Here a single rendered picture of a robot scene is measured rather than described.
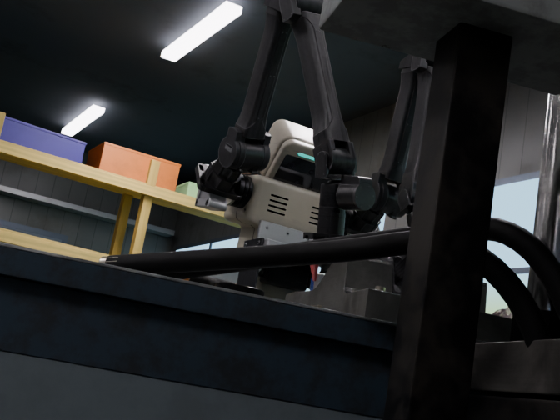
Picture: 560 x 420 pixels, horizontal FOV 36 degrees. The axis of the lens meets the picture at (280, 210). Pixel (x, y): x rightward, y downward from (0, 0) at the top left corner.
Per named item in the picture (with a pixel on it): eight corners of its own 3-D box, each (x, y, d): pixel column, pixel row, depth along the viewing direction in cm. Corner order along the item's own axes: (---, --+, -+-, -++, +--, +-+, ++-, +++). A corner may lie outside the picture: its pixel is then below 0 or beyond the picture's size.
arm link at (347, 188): (347, 155, 185) (316, 151, 180) (384, 153, 176) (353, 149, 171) (343, 210, 185) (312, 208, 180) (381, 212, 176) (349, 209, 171)
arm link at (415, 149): (443, 61, 229) (412, 47, 224) (457, 55, 224) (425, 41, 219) (423, 217, 219) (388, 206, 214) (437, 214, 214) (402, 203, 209)
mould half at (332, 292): (278, 337, 177) (289, 272, 180) (395, 359, 182) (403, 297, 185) (362, 327, 129) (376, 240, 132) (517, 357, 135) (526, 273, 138)
